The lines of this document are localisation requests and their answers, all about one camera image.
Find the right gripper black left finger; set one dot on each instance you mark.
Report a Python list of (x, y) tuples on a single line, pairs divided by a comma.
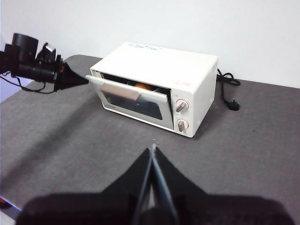
[(93, 208)]

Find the brown potato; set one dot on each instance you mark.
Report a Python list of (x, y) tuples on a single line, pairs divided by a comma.
[(143, 86)]

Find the blue bowl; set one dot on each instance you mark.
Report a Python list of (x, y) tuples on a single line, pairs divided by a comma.
[(150, 104)]

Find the white Toshiba toaster oven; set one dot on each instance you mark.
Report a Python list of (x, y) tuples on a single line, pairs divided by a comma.
[(164, 68)]

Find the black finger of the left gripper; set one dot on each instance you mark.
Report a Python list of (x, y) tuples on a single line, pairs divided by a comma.
[(68, 84), (70, 73)]

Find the beige oven knob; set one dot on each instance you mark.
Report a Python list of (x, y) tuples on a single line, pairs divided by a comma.
[(182, 125), (182, 106)]

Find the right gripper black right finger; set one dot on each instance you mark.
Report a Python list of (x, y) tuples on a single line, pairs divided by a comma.
[(222, 211)]

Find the glass oven door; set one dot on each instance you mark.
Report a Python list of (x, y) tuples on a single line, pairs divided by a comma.
[(164, 114)]

